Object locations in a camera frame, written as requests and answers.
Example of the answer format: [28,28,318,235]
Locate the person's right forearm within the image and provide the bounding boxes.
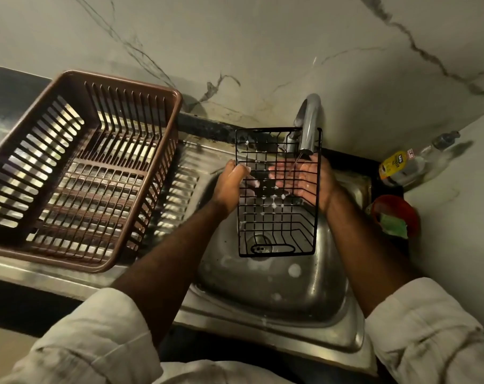
[325,189,426,319]

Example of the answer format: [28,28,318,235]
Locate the black wire rack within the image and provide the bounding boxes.
[235,127,322,258]

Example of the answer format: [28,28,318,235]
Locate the red plastic bowl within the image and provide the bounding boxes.
[371,195,421,239]

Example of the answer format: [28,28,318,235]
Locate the person's right hand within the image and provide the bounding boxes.
[268,155,341,215]

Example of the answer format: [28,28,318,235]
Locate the sink drain strainer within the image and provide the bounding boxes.
[248,234,276,261]

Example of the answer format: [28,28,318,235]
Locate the person's left forearm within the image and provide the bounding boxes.
[111,200,229,348]

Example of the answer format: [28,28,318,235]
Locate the stainless steel sink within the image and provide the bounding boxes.
[0,128,378,376]

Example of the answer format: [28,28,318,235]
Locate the person's left hand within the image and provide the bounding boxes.
[211,159,260,216]

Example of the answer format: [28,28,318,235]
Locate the brown plastic dish basket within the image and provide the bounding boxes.
[0,70,183,274]

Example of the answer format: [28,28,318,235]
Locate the green scrub sponge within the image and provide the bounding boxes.
[379,213,409,239]

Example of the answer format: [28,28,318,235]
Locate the clear yellow-label dish soap bottle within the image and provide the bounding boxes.
[379,131,461,187]

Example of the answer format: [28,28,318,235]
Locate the chrome faucet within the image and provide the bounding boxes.
[286,93,322,155]

